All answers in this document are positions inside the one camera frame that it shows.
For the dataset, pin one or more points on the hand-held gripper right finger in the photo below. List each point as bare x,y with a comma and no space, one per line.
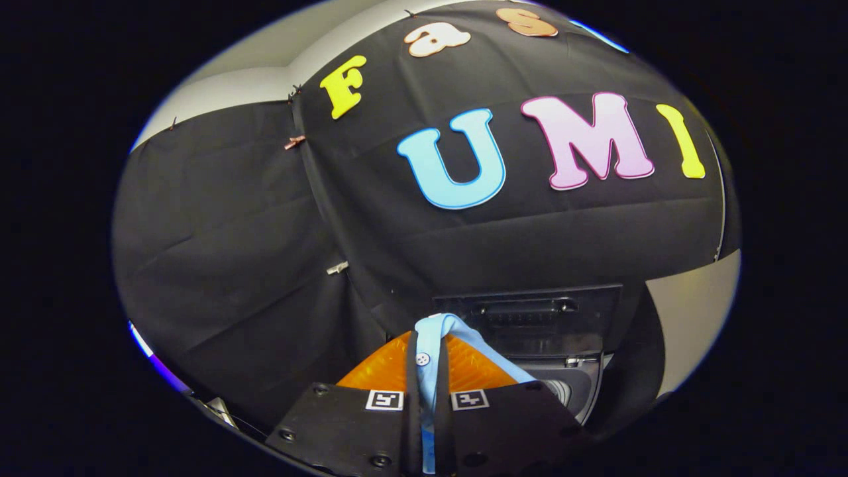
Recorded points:
445,430

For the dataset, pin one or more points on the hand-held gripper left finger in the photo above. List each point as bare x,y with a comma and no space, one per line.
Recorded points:
412,424

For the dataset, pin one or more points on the light blue shirt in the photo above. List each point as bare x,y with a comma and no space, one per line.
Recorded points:
430,344

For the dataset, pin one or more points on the black washing machine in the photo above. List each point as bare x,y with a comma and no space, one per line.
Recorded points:
583,391

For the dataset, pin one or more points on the white clip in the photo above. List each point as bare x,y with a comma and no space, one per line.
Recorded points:
337,267

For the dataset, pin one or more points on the black backdrop cloth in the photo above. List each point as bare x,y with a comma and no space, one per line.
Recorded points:
265,232

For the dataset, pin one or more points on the red clip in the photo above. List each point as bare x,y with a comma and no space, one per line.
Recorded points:
295,142

